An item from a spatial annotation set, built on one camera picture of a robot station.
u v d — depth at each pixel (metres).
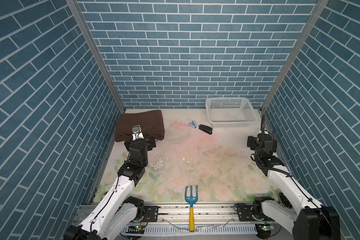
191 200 0.79
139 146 0.57
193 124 1.11
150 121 1.14
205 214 0.75
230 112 1.18
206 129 1.06
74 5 0.69
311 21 0.75
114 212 0.46
